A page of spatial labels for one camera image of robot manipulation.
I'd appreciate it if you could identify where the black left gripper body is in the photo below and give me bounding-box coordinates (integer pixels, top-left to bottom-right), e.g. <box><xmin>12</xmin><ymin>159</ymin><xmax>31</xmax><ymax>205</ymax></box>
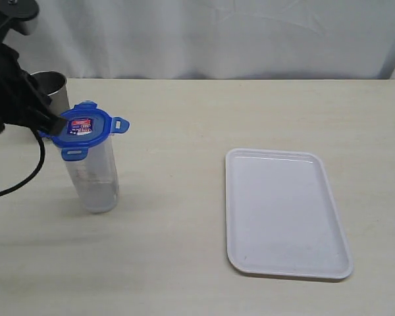
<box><xmin>0</xmin><ymin>44</ymin><xmax>49</xmax><ymax>132</ymax></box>

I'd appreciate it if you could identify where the stainless steel cup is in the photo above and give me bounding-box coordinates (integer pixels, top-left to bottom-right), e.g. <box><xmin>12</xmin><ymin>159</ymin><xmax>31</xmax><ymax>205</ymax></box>
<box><xmin>32</xmin><ymin>70</ymin><xmax>70</xmax><ymax>115</ymax></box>

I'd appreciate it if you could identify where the blue container lid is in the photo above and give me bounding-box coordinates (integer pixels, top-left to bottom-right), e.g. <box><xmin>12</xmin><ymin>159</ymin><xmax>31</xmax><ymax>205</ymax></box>
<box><xmin>39</xmin><ymin>101</ymin><xmax>130</xmax><ymax>161</ymax></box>

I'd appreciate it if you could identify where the clear plastic tall container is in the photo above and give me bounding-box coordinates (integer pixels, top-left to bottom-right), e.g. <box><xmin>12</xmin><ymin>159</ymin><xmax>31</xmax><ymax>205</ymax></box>
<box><xmin>61</xmin><ymin>138</ymin><xmax>119</xmax><ymax>214</ymax></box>

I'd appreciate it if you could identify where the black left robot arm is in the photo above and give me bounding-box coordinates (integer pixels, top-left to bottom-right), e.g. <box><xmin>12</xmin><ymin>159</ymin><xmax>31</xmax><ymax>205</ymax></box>
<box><xmin>0</xmin><ymin>1</ymin><xmax>66</xmax><ymax>136</ymax></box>

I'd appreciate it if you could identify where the white background curtain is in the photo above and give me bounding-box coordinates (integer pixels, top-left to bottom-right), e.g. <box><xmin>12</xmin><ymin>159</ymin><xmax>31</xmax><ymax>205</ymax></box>
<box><xmin>6</xmin><ymin>0</ymin><xmax>395</xmax><ymax>79</ymax></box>

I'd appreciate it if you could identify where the white plastic tray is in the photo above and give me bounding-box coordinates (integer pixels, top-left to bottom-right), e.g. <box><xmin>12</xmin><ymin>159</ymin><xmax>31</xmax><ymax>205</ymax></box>
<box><xmin>225</xmin><ymin>148</ymin><xmax>354</xmax><ymax>281</ymax></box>

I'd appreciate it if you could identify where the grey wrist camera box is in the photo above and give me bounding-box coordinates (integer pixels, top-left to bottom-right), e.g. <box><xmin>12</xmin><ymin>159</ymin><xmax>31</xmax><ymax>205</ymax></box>
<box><xmin>11</xmin><ymin>17</ymin><xmax>38</xmax><ymax>36</ymax></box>

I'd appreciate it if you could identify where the black cable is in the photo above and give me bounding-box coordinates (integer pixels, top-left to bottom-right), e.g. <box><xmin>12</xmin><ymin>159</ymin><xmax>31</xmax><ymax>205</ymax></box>
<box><xmin>0</xmin><ymin>121</ymin><xmax>46</xmax><ymax>202</ymax></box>

